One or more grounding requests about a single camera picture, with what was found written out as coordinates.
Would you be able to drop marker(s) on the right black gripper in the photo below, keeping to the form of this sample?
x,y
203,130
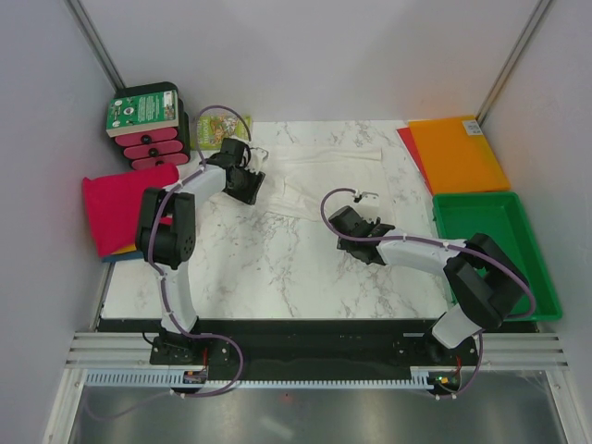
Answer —
x,y
342,244

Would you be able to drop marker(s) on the white t shirt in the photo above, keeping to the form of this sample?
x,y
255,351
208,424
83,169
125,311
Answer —
x,y
298,177

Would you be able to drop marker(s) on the aluminium rail frame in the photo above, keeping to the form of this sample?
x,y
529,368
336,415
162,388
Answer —
x,y
122,360

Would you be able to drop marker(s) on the left aluminium corner post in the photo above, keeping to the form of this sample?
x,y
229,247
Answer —
x,y
85,24

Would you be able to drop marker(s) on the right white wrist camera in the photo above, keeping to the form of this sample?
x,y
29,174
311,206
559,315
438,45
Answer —
x,y
366,204

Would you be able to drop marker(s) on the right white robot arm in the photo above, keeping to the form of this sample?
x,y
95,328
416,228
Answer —
x,y
486,283

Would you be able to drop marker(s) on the red plastic board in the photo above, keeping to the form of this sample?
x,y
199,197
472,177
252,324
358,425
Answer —
x,y
408,140

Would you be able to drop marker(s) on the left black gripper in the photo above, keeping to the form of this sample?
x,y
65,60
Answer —
x,y
249,195

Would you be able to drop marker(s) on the green plastic tray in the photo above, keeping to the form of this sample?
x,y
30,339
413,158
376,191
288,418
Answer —
x,y
502,217

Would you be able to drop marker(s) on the green book on drawers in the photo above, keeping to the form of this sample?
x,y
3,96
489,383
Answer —
x,y
145,112

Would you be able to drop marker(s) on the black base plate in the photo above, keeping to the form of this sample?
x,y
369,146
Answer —
x,y
309,348

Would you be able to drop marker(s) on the aluminium corner post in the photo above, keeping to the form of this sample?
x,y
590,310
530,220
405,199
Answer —
x,y
519,49
85,24

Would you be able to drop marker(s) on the black pink drawer unit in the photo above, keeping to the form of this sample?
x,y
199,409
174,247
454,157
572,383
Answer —
x,y
160,146

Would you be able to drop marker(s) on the right aluminium corner post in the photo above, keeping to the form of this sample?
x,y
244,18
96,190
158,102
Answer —
x,y
519,49

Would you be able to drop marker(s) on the lime green picture book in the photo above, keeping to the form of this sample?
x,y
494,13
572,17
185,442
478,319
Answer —
x,y
210,130

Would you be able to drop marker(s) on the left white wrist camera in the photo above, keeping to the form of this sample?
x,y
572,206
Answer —
x,y
256,158

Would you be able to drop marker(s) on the orange plastic board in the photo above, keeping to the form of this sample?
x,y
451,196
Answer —
x,y
456,156

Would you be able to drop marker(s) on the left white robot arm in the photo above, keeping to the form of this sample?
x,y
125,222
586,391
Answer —
x,y
167,233

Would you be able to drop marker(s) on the blue folded t shirt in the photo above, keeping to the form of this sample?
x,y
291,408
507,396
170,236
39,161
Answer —
x,y
115,258

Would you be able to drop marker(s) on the pink folded t shirt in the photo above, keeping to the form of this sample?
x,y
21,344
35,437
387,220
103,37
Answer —
x,y
113,204

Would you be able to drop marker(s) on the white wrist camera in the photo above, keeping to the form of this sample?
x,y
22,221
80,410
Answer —
x,y
366,204
256,158

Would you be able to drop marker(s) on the white slotted cable duct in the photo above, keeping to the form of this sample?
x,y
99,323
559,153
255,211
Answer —
x,y
186,379

